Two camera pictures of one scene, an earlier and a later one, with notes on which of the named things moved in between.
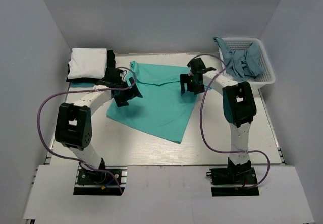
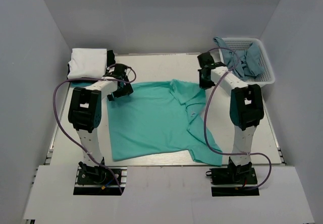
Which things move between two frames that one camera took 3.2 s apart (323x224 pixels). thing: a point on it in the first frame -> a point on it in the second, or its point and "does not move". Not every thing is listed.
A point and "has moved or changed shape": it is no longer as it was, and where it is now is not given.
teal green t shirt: x=162 y=110 has moved or changed shape
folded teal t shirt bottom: x=74 y=85 does not move
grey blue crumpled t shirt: x=241 y=64 does not move
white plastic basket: x=267 y=77 does not move
